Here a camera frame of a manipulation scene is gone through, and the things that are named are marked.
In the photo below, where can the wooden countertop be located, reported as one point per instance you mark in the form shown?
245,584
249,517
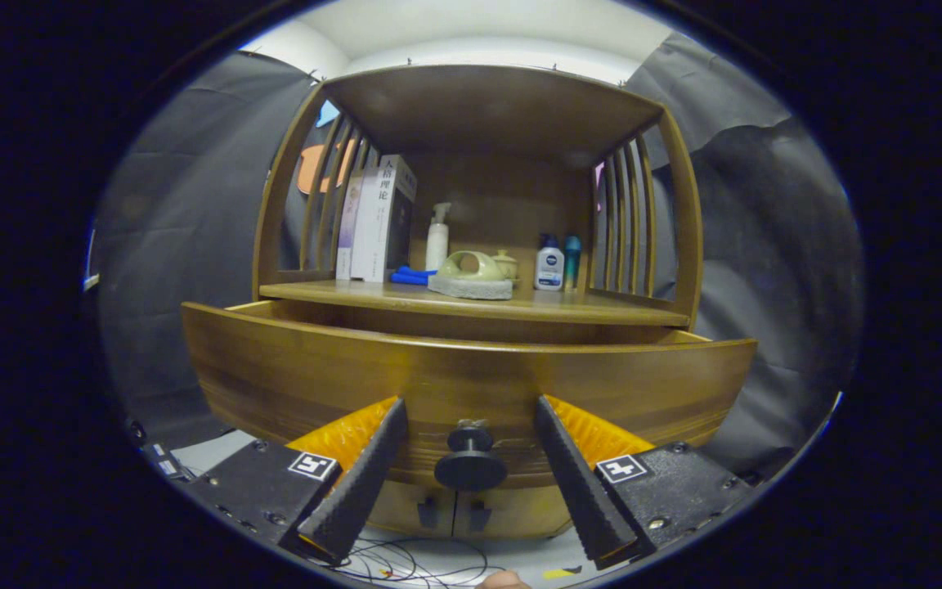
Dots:
561,307

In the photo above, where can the white lotion bottle blue cap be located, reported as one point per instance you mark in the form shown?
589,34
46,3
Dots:
549,270

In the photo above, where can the black device box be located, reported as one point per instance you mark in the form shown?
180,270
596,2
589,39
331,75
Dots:
162,465

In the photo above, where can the white spine grey cover book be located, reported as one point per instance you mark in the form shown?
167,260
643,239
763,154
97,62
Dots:
377,229

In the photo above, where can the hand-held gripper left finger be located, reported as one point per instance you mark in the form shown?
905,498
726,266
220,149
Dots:
361,483

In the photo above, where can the teal bottle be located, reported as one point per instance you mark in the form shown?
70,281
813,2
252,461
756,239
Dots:
572,258

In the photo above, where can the blue cloth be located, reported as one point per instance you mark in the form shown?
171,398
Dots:
410,276

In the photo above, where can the wooden cabinet door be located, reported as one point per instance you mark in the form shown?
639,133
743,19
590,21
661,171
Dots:
405,511
520,511

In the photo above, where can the wooden cabinet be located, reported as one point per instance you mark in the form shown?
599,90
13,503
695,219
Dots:
487,106

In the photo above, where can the white pump bottle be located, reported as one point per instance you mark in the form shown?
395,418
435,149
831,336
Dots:
437,245

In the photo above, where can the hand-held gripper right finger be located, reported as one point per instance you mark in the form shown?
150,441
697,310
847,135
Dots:
577,483

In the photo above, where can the beige lidded teacup with saucer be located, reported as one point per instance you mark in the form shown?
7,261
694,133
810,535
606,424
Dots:
507,263

